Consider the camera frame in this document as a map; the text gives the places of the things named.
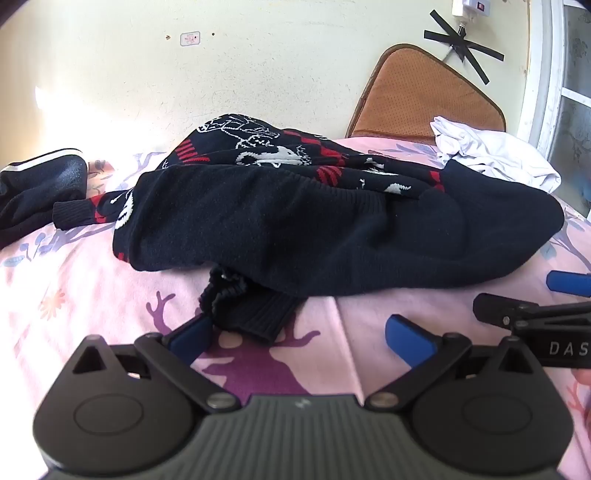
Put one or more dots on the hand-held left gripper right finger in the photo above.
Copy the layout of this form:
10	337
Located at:
408	339

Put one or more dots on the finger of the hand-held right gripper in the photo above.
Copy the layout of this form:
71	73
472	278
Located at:
570	283
503	310

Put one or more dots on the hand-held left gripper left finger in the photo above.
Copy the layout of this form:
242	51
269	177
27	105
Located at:
191	334

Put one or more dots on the black patterned knit sweater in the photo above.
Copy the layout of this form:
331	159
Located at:
277	230

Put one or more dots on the pink tree-print bedsheet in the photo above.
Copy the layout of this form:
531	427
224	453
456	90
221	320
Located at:
92	286

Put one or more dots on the crumpled white cloth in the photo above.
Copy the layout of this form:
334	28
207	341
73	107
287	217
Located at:
498	152

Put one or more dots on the folded black striped garment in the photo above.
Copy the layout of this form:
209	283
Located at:
37	198

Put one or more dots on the brown woven seat mat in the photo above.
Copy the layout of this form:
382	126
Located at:
415	92

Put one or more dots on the black tape cross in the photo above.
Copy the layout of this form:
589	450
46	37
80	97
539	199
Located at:
461	44

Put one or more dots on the white power strip with plugs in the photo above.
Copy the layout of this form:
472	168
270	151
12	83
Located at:
479	6

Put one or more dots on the white window frame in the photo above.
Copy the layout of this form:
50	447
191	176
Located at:
547	69

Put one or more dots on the small wall sticker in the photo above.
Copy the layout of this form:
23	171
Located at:
190	38

